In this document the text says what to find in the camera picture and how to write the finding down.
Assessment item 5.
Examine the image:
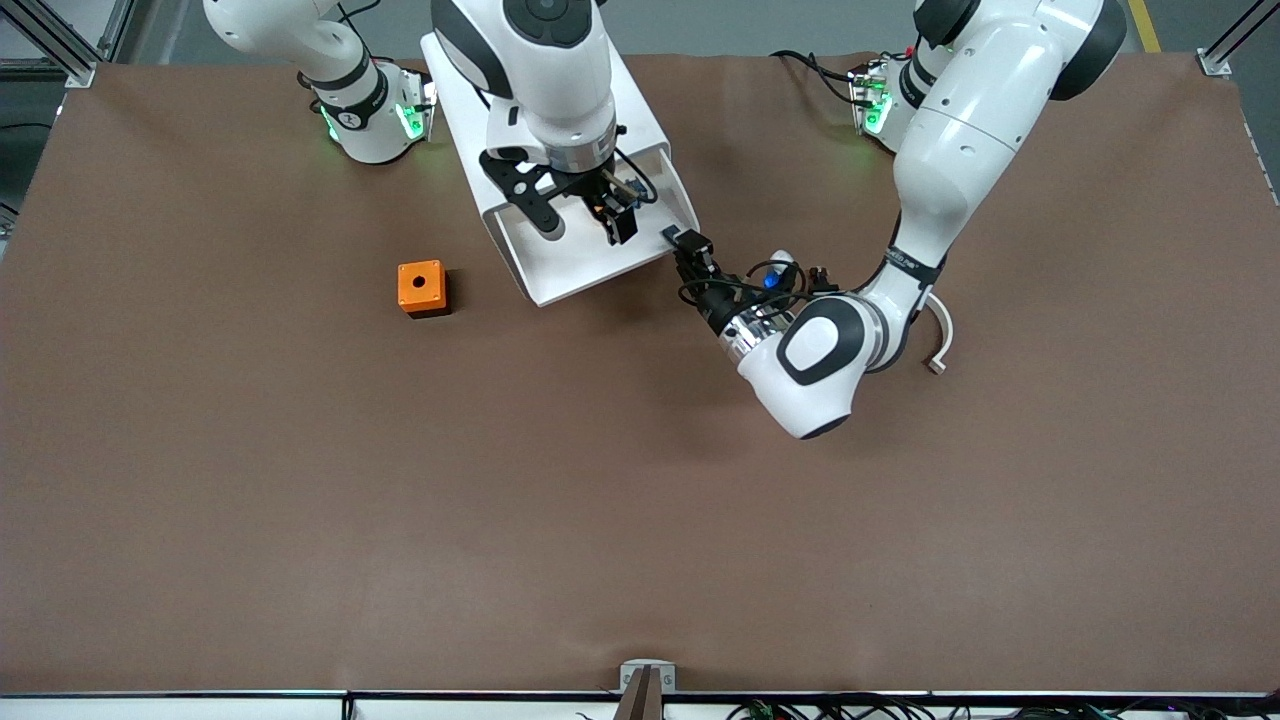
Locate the white drawer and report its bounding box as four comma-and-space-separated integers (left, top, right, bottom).
480, 145, 701, 308

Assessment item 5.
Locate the white drawer cabinet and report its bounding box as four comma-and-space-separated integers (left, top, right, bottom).
420, 33, 673, 216

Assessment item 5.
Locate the base connector box green light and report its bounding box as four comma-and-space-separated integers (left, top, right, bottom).
848, 58, 893, 136
398, 68, 439, 143

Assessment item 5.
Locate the orange box with hole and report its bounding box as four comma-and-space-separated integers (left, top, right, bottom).
397, 259, 451, 320

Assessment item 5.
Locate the black left gripper cable loop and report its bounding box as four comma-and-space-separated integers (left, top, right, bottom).
678, 258, 807, 313

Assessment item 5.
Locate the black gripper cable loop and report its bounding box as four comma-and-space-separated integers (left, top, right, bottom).
613, 148, 660, 207
678, 258, 807, 313

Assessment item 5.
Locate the black right gripper cable loop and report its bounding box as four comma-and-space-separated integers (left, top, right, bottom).
613, 148, 660, 207

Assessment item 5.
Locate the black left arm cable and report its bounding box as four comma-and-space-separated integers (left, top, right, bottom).
770, 48, 863, 104

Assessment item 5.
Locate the white half ring clamp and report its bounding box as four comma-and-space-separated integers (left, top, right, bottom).
924, 293, 956, 376

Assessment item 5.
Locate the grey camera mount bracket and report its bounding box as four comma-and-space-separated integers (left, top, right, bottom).
619, 659, 678, 694

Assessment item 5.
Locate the brown camera pole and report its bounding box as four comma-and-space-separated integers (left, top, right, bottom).
613, 667, 666, 720

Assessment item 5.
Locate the black cable bundle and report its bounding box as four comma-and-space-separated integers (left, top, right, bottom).
575, 693, 1280, 720

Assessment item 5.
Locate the aluminium frame post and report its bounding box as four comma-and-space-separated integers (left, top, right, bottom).
0, 0, 136, 89
1198, 0, 1280, 77

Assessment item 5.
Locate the white table edge rail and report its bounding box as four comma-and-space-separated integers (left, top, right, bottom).
0, 690, 1280, 720

